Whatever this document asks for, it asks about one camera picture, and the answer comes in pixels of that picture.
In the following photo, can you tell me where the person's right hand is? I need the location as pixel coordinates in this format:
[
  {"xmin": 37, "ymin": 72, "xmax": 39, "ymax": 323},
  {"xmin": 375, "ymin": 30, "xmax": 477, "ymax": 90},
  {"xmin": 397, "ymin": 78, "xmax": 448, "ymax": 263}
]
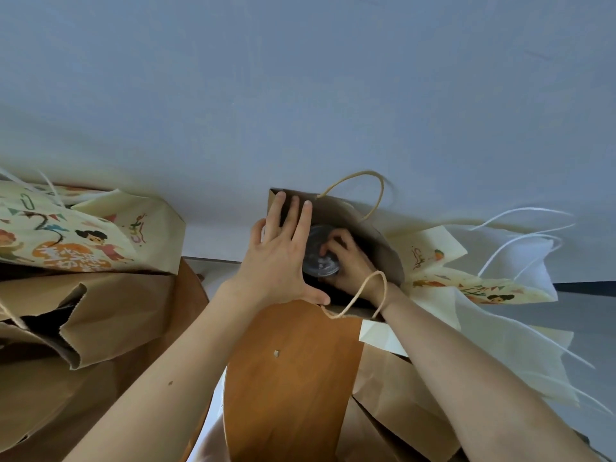
[{"xmin": 320, "ymin": 229, "xmax": 404, "ymax": 311}]

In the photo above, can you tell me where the person's left hand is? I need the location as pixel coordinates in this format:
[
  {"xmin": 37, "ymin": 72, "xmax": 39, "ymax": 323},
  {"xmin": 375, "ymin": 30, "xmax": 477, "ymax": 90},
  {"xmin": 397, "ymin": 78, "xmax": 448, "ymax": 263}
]
[{"xmin": 233, "ymin": 191, "xmax": 331, "ymax": 307}]

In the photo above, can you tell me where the clear plastic lidded cup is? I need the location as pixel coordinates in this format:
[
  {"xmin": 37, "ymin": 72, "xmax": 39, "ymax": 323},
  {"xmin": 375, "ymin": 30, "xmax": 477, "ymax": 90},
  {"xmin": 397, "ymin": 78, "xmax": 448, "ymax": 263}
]
[{"xmin": 302, "ymin": 224, "xmax": 342, "ymax": 278}]

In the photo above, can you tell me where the brown paper bag with handles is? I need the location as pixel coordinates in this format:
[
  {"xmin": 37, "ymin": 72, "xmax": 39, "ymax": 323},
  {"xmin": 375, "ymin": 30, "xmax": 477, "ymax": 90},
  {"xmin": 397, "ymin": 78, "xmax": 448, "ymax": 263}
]
[{"xmin": 267, "ymin": 170, "xmax": 406, "ymax": 321}]

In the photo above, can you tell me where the person's right forearm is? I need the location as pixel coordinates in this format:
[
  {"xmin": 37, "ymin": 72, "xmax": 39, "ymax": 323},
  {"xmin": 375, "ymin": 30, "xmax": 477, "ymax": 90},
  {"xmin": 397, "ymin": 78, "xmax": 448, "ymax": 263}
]
[{"xmin": 380, "ymin": 286, "xmax": 602, "ymax": 462}]

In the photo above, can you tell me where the person's left forearm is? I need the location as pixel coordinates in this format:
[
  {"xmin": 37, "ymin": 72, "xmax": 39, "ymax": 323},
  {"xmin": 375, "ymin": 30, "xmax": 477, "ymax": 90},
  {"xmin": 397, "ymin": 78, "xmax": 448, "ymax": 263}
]
[{"xmin": 63, "ymin": 279, "xmax": 272, "ymax": 462}]

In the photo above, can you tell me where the cream printed paper bag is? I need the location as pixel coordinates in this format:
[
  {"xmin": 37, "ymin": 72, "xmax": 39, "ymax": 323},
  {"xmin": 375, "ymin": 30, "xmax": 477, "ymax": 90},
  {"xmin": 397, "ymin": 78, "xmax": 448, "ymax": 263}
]
[
  {"xmin": 71, "ymin": 190, "xmax": 187, "ymax": 276},
  {"xmin": 385, "ymin": 225, "xmax": 560, "ymax": 307},
  {"xmin": 0, "ymin": 180, "xmax": 141, "ymax": 273}
]

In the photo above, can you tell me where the creased brown paper bag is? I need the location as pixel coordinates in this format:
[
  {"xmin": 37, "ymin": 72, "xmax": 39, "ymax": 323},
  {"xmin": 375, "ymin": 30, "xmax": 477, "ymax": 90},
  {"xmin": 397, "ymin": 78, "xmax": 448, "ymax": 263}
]
[{"xmin": 334, "ymin": 342, "xmax": 464, "ymax": 462}]

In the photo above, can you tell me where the crumpled brown paper bag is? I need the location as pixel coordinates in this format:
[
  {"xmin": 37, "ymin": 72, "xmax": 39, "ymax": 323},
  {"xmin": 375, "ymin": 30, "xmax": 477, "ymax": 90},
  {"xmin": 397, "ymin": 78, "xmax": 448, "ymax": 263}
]
[{"xmin": 0, "ymin": 270, "xmax": 178, "ymax": 372}]

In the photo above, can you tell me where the flat brown paper bag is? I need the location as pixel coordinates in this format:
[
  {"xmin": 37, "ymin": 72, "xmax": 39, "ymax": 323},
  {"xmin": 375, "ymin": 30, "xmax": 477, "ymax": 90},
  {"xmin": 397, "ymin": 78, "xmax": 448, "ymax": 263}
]
[{"xmin": 0, "ymin": 353, "xmax": 159, "ymax": 462}]

